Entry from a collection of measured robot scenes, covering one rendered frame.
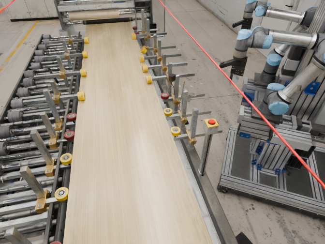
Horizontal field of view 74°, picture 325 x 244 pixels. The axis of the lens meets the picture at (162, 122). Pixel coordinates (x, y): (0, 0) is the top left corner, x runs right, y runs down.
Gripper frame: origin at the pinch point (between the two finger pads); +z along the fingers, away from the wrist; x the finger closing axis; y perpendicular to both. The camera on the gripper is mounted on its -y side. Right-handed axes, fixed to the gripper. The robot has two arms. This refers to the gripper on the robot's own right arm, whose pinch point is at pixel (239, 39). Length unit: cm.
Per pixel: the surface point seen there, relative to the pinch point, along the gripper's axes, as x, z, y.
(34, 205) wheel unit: -185, 47, -95
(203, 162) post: -119, 47, -4
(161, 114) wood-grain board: -83, 42, -50
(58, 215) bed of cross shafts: -182, 61, -86
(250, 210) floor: -93, 132, 49
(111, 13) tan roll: 116, 26, -208
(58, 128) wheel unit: -123, 49, -129
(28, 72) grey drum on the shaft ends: -58, 48, -224
